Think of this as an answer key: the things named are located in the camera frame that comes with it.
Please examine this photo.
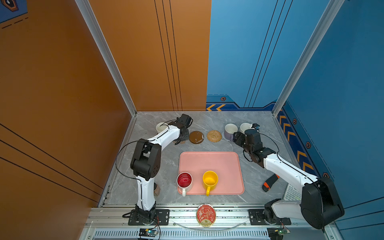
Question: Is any glossy dark brown coaster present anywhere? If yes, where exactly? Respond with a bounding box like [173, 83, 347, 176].
[189, 131, 205, 144]

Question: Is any white mug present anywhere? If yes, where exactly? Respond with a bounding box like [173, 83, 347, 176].
[240, 123, 253, 134]

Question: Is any purple mug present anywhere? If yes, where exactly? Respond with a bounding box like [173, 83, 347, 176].
[224, 124, 238, 142]

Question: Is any cream mug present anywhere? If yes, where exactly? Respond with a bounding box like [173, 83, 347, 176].
[156, 122, 169, 134]

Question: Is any woven rattan coaster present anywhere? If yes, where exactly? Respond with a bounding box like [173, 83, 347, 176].
[207, 130, 222, 143]

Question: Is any yellow mug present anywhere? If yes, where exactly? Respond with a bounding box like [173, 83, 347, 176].
[203, 171, 219, 196]

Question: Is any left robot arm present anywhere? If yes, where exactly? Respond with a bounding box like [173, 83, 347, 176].
[131, 114, 193, 224]

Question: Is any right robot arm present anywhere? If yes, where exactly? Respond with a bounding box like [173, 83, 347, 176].
[232, 129, 345, 230]

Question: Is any pink tray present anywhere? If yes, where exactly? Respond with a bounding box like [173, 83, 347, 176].
[177, 151, 245, 196]

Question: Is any red mug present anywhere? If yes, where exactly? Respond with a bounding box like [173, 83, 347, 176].
[177, 172, 193, 197]

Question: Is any black orange utility knife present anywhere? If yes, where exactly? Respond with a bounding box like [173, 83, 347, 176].
[262, 174, 280, 192]

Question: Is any brown spice jar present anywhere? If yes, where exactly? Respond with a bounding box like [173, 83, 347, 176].
[154, 183, 161, 197]

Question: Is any white calculator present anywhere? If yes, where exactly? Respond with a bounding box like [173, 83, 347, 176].
[283, 184, 302, 201]

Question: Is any right circuit board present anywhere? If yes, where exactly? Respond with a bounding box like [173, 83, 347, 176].
[267, 228, 291, 240]

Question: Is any left green circuit board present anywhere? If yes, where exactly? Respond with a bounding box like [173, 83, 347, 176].
[138, 229, 159, 240]

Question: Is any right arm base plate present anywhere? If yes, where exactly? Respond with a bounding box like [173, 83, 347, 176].
[248, 209, 292, 226]

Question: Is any aluminium front rail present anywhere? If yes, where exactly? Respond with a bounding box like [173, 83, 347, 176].
[80, 204, 343, 240]

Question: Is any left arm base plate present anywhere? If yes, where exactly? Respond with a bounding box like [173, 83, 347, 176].
[128, 209, 170, 226]

